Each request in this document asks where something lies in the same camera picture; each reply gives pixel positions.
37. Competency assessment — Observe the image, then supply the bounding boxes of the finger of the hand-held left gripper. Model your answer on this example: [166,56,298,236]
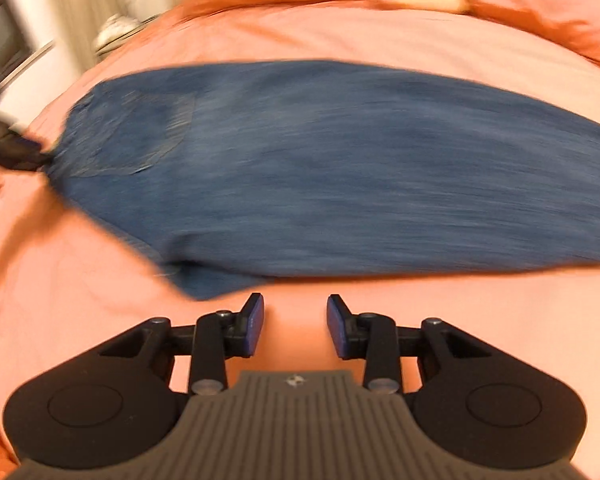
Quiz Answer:
[0,119,55,172]

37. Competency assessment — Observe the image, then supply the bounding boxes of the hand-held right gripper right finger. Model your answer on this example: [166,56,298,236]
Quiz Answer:
[326,294,503,395]

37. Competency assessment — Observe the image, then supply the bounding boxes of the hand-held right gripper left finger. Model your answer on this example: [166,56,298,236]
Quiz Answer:
[99,292,265,396]

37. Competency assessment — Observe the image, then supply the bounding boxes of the blue denim pants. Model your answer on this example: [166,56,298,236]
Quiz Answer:
[45,59,600,302]

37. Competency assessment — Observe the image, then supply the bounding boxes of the dark framed window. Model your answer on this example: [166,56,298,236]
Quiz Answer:
[0,0,56,93]

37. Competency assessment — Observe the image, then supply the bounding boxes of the white power strip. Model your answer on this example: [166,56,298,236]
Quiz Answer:
[94,12,143,56]

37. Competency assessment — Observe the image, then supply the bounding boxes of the beige curtain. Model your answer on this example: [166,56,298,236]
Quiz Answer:
[42,0,133,73]

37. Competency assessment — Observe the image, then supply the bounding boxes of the orange bed sheet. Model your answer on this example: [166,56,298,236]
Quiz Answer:
[0,0,600,466]

